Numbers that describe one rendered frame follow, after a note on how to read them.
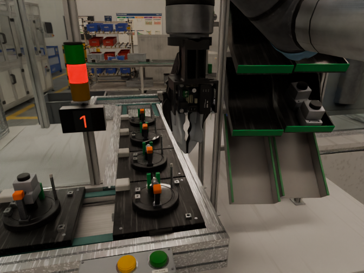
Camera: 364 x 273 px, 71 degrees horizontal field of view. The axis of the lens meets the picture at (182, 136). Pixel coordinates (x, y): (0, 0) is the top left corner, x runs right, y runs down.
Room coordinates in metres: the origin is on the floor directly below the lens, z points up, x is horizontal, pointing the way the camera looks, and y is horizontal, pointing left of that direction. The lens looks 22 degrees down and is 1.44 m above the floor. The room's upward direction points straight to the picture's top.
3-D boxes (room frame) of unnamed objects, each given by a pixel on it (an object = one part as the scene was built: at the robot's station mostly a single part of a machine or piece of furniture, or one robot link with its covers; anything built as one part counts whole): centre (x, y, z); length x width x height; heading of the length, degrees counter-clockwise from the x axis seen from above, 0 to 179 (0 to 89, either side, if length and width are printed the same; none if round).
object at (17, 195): (0.54, 0.41, 1.04); 0.04 x 0.02 x 0.08; 11
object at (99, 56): (6.09, 1.96, 0.90); 0.40 x 0.30 x 0.17; 5
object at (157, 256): (0.43, 0.05, 0.96); 0.04 x 0.04 x 0.02
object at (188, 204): (0.64, 0.08, 1.01); 0.24 x 0.24 x 0.13; 11
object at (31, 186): (0.59, 0.42, 1.06); 0.08 x 0.04 x 0.07; 11
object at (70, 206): (0.58, 0.41, 0.96); 0.24 x 0.24 x 0.02; 11
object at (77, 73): (0.73, 0.29, 1.33); 0.05 x 0.05 x 0.05
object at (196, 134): (0.44, -0.03, 1.27); 0.06 x 0.03 x 0.09; 11
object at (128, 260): (0.42, 0.12, 0.96); 0.04 x 0.04 x 0.02
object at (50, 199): (0.58, 0.41, 0.98); 0.14 x 0.14 x 0.02
